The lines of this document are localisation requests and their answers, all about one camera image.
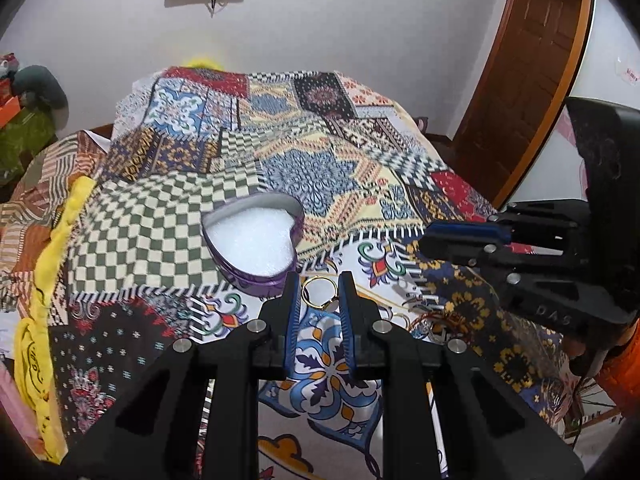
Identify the purple heart-shaped tin box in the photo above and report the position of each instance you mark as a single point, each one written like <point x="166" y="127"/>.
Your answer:
<point x="253" y="240"/>

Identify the orange box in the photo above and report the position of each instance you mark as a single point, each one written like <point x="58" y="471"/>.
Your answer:
<point x="9" y="110"/>

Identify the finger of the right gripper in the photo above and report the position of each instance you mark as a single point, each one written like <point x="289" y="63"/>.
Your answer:
<point x="484" y="252"/>
<point x="490" y="231"/>

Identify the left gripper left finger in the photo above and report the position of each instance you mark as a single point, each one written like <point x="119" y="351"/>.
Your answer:
<point x="193" y="413"/>

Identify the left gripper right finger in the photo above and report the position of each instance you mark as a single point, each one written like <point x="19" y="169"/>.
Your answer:
<point x="445" y="413"/>

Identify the brown wooden door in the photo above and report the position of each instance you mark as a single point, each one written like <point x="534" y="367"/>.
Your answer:
<point x="530" y="68"/>

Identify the green patterned storage box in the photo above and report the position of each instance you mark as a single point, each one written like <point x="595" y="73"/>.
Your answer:
<point x="22" y="138"/>

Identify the grey plush toy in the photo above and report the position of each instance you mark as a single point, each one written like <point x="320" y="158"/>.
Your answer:
<point x="36" y="87"/>

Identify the yellow plush item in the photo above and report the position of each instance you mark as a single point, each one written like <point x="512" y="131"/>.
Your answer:
<point x="202" y="63"/>

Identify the brown patterned blanket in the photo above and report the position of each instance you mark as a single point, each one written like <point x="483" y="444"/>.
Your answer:
<point x="34" y="208"/>

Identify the yellow cloth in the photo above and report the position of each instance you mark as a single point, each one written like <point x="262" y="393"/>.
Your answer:
<point x="33" y="365"/>

